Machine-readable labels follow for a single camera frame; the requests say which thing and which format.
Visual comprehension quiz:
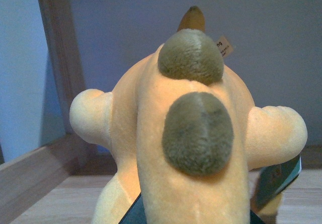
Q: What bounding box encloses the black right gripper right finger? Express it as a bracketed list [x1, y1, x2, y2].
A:
[250, 156, 302, 223]

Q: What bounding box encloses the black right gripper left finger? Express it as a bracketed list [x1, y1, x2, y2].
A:
[120, 193, 147, 224]

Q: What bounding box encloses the orange plush toy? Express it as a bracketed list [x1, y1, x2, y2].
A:
[69, 6, 307, 223]

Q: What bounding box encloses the plush toy paper tag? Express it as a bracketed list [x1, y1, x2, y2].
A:
[215, 36, 234, 58]

